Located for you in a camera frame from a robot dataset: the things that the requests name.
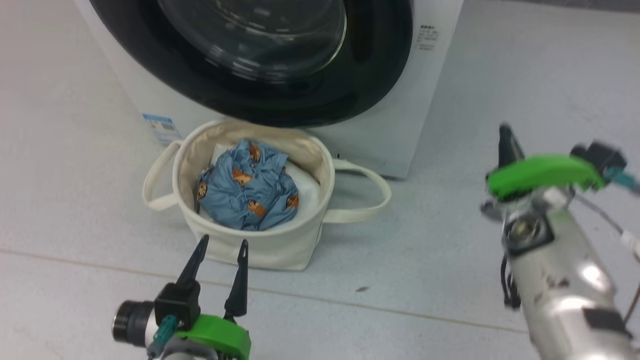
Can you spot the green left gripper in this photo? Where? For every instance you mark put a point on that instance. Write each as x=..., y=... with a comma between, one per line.
x=220, y=335

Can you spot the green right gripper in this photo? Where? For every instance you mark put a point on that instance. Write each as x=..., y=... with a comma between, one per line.
x=545, y=172

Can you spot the blue garment with orange prints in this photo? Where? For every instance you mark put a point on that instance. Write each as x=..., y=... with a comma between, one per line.
x=245, y=195

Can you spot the black-rimmed glass washer door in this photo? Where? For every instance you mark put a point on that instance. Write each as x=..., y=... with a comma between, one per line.
x=370, y=65

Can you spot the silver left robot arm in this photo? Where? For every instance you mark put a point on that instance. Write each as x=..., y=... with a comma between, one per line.
x=132, y=322

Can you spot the cream canvas laundry basket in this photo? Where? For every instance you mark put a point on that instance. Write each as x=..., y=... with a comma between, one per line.
x=260, y=250

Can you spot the white front-load washing machine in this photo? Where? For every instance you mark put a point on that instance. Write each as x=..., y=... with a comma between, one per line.
x=395, y=110

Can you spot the white padded basket liner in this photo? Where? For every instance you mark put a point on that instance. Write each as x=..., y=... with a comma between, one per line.
x=306, y=190

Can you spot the blue energy label sticker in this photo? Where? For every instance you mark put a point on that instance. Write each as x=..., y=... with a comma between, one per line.
x=162, y=127

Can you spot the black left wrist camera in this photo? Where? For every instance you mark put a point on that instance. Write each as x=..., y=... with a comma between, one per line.
x=177, y=302

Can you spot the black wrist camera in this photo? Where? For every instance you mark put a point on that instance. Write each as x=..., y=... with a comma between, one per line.
x=177, y=302
x=600, y=155

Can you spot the teal left camera connector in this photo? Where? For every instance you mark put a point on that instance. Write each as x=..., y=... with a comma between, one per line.
x=164, y=331

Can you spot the teal camera connector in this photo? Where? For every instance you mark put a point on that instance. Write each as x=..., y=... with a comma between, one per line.
x=164, y=331
x=622, y=179

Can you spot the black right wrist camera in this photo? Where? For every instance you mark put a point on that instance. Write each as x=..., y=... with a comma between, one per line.
x=600, y=155

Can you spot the teal right camera connector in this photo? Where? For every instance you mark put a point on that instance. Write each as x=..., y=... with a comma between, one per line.
x=622, y=179

